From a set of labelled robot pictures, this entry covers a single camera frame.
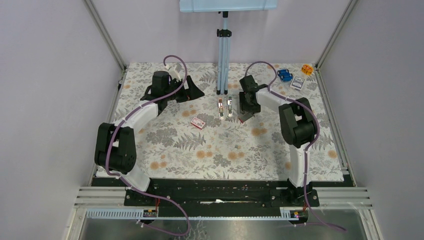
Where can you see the light blue board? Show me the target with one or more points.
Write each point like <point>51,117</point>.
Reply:
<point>197,6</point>

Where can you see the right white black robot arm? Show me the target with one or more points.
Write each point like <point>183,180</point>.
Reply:
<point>299,126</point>

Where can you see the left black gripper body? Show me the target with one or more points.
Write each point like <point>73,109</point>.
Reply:
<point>180,96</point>

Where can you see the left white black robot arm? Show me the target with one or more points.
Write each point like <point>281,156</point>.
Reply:
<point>115,149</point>

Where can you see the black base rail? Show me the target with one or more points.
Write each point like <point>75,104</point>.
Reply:
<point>217,198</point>

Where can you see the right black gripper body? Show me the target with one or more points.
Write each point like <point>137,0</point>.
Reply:
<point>244,106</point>

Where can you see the blue toy car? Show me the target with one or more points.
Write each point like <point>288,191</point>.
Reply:
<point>284,75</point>

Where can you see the light blue tripod stand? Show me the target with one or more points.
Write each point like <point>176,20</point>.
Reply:
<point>224,43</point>

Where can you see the pink stapler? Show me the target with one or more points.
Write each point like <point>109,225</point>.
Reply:
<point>220,108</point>

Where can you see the floral patterned table mat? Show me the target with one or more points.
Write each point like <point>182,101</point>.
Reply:
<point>170,147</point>

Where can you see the staple box tray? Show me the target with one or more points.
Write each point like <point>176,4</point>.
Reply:
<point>243,118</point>

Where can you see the red white staple box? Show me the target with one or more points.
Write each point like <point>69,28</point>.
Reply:
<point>198,123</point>

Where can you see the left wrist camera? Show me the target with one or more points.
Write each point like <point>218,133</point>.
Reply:
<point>174,71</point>

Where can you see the orange round toy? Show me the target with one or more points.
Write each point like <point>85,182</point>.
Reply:
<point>307,69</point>

